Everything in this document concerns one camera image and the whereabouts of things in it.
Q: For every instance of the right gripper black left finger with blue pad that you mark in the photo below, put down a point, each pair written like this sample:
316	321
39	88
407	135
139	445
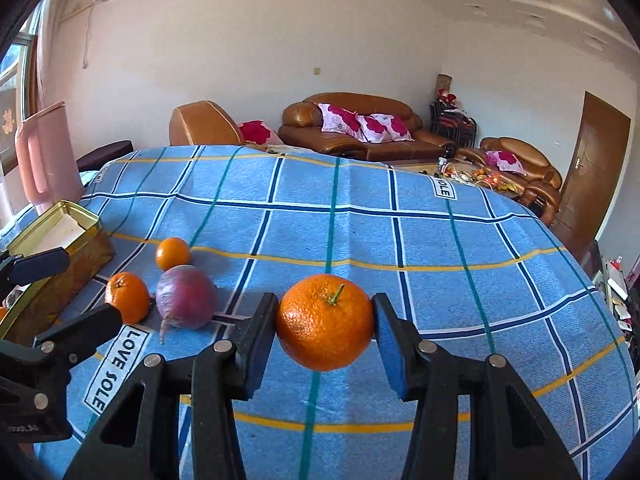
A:
137	435

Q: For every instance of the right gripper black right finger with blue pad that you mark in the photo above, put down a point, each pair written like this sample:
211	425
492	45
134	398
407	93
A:
511	435

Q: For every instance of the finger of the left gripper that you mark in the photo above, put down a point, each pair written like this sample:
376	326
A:
19	270
79	338

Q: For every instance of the medium orange mandarin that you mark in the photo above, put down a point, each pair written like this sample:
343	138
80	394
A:
127	293

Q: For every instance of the small orange kumquat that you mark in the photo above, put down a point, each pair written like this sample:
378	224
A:
172	251

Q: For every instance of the large orange mandarin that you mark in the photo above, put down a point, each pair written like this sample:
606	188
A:
325	322

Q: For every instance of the gold metal tin box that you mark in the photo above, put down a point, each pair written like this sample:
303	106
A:
35	307

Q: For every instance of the pink electric kettle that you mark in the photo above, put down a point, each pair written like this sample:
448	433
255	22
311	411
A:
46	160

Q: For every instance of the dark stool seat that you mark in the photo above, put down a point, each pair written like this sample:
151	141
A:
99	157

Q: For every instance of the blue plaid tablecloth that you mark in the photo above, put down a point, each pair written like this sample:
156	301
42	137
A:
471	270

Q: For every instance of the brown leather armchair left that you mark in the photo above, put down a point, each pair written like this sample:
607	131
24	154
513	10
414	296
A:
203	123

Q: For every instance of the brown leather armchair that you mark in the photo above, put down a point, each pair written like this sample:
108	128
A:
536	181
203	123

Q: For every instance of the brown leather armchair right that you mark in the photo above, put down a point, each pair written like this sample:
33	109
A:
536	181

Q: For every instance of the cluttered coffee table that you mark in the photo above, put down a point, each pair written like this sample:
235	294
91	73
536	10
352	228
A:
463	172

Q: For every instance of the floral pillow on armchair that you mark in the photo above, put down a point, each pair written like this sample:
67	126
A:
505	161

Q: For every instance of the red pillow on armchair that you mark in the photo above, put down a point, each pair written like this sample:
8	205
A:
259	133

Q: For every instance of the dark stacked stools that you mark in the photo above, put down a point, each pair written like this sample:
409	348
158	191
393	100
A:
453	123

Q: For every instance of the pink floral pillow right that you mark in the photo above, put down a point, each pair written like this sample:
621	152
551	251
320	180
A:
383	128

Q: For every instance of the pink floral pillow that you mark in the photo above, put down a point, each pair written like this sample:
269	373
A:
338	120
383	128

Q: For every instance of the brown leather sofa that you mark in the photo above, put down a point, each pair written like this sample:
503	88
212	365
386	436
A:
302	121

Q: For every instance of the brown wooden door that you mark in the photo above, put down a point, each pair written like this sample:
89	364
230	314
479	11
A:
590	182

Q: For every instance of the pink floral pillow left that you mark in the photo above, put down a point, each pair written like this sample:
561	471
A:
338	120

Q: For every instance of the window with frame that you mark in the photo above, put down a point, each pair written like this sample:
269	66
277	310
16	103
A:
16	74

